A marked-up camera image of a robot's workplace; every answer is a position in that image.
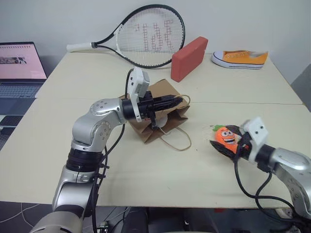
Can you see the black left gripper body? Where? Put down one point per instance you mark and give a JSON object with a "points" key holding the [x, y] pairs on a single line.
{"points": [[148, 106]]}

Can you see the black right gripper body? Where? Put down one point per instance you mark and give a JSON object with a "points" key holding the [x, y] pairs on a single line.
{"points": [[244, 148]]}

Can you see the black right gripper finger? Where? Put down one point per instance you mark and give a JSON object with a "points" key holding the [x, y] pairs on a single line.
{"points": [[235, 128], [224, 150]]}

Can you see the orange carrot plush toy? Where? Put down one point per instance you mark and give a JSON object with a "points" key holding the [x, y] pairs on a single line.
{"points": [[226, 138]]}

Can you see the brown paper bag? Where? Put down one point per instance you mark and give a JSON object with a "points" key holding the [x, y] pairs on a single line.
{"points": [[162, 88]]}

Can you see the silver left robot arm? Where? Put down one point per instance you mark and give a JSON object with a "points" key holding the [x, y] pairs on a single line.
{"points": [[85, 123]]}

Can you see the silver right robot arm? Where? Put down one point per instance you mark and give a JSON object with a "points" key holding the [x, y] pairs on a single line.
{"points": [[289, 160]]}

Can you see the red foam brick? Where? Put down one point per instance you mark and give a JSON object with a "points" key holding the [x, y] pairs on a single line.
{"points": [[188, 58]]}

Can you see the yellow canvas sneaker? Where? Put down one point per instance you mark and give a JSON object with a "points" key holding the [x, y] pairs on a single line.
{"points": [[243, 58]]}

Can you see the grey furniture panel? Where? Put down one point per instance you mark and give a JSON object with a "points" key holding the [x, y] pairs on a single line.
{"points": [[302, 89]]}

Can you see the black white tennis racket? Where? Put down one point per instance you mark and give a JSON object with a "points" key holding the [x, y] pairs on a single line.
{"points": [[126, 26]]}

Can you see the dark rounded base shape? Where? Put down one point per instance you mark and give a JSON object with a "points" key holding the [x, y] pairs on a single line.
{"points": [[170, 221]]}

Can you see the open grey laptop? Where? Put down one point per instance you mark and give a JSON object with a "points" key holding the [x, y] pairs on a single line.
{"points": [[19, 65]]}

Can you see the black flat device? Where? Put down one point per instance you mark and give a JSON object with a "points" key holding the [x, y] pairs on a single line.
{"points": [[11, 121]]}

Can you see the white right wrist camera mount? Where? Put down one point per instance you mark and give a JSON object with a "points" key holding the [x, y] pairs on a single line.
{"points": [[257, 132]]}

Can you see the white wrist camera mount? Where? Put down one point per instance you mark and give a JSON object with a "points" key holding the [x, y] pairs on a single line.
{"points": [[137, 80], [257, 132]]}

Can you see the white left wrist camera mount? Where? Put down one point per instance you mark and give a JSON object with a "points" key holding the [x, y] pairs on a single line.
{"points": [[137, 80]]}

